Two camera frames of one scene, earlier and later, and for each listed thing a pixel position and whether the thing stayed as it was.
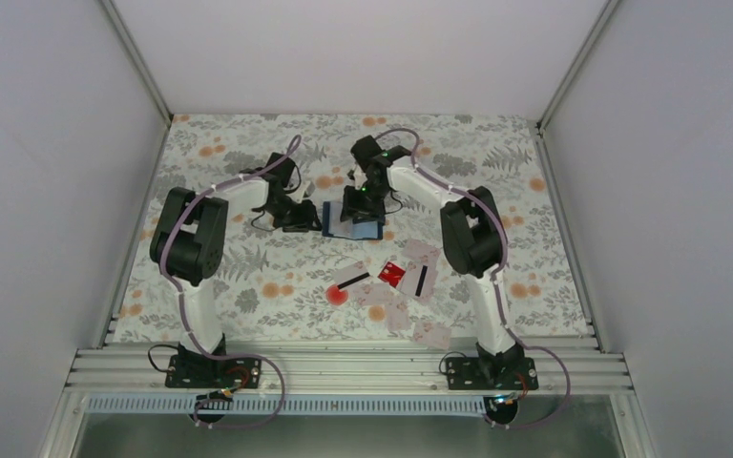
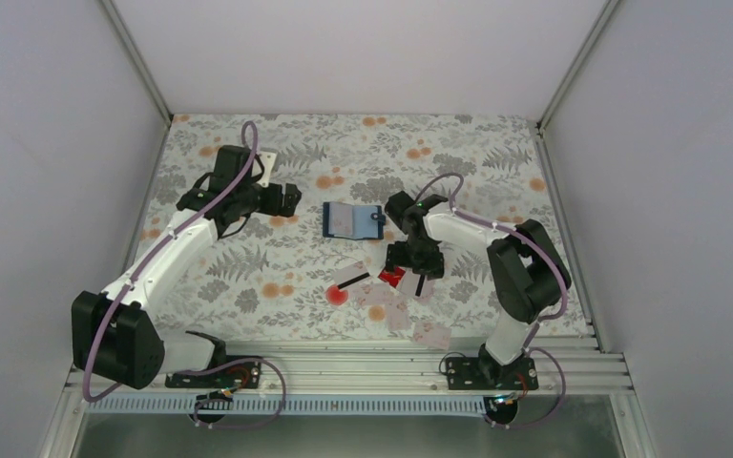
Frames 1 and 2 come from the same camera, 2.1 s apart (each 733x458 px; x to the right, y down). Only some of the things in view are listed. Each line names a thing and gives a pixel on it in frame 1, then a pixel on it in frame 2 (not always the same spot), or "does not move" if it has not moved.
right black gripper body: (368, 202) -> (417, 256)
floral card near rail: (431, 335) does not move
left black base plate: (194, 371) does not move
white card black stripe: (419, 281) does not move
